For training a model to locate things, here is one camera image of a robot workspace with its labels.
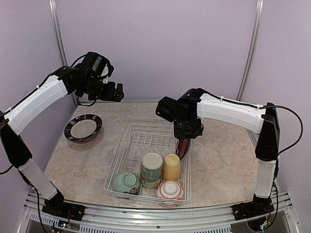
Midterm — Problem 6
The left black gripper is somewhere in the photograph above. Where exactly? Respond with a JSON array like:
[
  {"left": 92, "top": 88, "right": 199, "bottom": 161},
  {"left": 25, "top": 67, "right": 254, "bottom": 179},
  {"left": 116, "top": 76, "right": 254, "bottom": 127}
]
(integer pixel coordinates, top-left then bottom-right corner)
[{"left": 78, "top": 74, "right": 124, "bottom": 101}]

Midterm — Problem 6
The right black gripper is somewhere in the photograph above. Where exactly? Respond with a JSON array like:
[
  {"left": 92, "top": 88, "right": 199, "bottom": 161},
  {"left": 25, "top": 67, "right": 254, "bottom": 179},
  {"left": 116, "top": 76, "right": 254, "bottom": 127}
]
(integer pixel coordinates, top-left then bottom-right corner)
[{"left": 174, "top": 115, "right": 203, "bottom": 138}]

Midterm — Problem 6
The dark red oval dish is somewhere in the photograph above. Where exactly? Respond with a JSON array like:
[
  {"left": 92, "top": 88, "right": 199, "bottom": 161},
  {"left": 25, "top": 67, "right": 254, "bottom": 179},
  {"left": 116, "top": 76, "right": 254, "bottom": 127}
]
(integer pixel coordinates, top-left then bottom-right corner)
[{"left": 175, "top": 139, "right": 191, "bottom": 161}]

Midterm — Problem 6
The black plate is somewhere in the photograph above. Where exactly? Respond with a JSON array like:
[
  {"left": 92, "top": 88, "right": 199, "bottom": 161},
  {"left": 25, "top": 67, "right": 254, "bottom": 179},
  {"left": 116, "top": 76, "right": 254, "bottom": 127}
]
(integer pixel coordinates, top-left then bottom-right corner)
[{"left": 64, "top": 114, "right": 102, "bottom": 142}]

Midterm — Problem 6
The yellow cup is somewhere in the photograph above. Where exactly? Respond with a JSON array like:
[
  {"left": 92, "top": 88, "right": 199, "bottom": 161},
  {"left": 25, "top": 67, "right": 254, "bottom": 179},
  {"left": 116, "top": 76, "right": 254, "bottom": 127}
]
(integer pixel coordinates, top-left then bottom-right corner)
[{"left": 162, "top": 153, "right": 181, "bottom": 180}]

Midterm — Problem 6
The teal floral mug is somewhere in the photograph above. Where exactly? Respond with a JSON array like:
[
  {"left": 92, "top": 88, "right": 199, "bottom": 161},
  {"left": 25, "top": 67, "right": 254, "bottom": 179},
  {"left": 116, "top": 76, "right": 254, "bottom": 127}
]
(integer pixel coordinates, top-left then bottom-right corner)
[{"left": 140, "top": 152, "right": 163, "bottom": 188}]

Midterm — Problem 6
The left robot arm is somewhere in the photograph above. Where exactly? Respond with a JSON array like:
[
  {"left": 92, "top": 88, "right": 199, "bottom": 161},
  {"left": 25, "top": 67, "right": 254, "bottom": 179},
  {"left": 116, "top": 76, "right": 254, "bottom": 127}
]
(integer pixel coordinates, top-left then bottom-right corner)
[{"left": 0, "top": 52, "right": 124, "bottom": 216}]

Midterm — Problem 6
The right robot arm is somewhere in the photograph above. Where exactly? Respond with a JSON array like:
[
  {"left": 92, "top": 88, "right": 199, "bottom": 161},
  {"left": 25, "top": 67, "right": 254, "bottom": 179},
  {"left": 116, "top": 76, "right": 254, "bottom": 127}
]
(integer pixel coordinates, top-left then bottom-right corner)
[{"left": 155, "top": 88, "right": 280, "bottom": 216}]

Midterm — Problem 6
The pink polka dot plate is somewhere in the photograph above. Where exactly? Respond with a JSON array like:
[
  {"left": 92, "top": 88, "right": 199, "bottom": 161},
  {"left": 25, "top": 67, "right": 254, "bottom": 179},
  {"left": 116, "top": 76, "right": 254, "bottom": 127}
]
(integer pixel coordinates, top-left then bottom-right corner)
[{"left": 73, "top": 135, "right": 97, "bottom": 144}]

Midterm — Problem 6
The white red rimmed bowl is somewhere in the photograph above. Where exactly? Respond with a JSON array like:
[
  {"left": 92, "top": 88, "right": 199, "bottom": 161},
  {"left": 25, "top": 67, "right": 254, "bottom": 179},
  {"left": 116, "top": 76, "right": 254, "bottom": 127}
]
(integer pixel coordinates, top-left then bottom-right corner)
[{"left": 155, "top": 180, "right": 184, "bottom": 200}]

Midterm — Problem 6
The light green flower bowl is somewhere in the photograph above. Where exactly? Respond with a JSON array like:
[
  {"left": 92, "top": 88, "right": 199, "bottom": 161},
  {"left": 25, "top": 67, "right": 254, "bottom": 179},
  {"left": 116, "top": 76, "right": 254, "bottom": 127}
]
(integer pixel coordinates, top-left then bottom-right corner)
[{"left": 111, "top": 171, "right": 141, "bottom": 195}]

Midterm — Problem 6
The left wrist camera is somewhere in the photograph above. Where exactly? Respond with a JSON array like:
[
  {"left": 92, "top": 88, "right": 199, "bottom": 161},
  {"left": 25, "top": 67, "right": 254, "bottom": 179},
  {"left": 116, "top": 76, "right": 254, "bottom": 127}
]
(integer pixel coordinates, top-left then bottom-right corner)
[{"left": 99, "top": 65, "right": 114, "bottom": 84}]

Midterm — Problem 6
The white wire dish rack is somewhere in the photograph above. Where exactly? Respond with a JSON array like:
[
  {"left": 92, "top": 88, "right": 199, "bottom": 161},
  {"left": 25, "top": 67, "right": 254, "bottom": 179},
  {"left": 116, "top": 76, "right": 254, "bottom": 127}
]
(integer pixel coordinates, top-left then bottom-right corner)
[{"left": 104, "top": 117, "right": 191, "bottom": 207}]

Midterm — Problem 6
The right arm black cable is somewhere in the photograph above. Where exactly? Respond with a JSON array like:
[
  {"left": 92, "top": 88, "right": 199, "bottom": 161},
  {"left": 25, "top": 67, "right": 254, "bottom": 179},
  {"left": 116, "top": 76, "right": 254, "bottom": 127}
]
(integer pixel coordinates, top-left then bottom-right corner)
[{"left": 262, "top": 104, "right": 304, "bottom": 156}]

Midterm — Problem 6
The left aluminium corner post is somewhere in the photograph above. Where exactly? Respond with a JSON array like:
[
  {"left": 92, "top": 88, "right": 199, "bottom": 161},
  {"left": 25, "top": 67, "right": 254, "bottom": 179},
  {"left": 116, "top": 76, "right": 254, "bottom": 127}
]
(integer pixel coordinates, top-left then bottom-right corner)
[{"left": 48, "top": 0, "right": 78, "bottom": 105}]

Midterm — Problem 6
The aluminium front frame rail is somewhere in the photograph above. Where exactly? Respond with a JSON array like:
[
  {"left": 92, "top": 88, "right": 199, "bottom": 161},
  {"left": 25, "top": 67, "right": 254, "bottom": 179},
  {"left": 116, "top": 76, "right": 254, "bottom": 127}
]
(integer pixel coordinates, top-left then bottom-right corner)
[{"left": 14, "top": 191, "right": 299, "bottom": 233}]

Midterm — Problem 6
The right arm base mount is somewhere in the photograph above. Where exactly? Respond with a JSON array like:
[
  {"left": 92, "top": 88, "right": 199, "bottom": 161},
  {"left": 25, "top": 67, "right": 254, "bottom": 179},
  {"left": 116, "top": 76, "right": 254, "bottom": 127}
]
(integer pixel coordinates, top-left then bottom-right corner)
[{"left": 232, "top": 195, "right": 275, "bottom": 220}]

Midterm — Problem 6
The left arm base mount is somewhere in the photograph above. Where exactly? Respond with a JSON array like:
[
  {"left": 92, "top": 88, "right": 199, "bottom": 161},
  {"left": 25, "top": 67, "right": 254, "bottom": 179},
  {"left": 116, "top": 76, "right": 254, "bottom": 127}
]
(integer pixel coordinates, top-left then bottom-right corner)
[{"left": 42, "top": 199, "right": 85, "bottom": 221}]

